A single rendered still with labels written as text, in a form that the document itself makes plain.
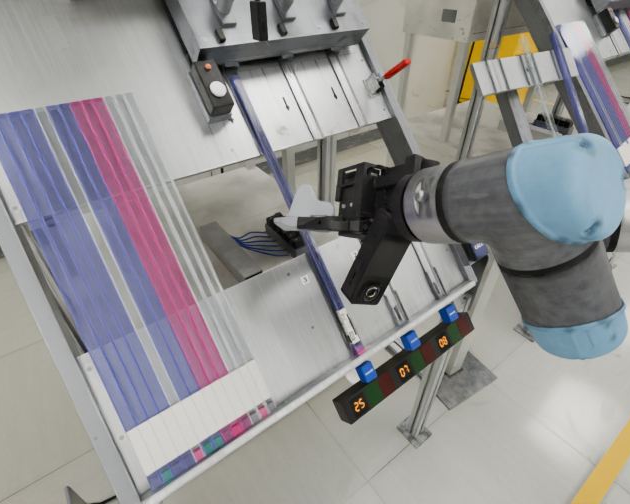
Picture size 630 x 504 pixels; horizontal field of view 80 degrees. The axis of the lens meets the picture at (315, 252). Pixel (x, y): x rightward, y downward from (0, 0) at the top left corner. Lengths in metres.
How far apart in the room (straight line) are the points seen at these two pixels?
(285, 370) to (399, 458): 0.83
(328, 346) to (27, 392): 1.36
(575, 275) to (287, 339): 0.41
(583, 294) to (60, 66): 0.67
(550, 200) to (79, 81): 0.59
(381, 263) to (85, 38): 0.53
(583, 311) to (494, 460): 1.14
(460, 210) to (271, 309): 0.36
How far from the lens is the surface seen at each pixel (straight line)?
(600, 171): 0.31
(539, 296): 0.35
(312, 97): 0.75
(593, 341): 0.38
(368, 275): 0.41
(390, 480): 1.35
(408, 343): 0.71
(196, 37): 0.65
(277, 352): 0.60
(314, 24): 0.76
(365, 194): 0.42
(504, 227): 0.31
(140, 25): 0.72
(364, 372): 0.65
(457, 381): 1.56
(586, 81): 1.52
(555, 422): 1.62
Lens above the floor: 1.25
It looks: 38 degrees down
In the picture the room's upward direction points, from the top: straight up
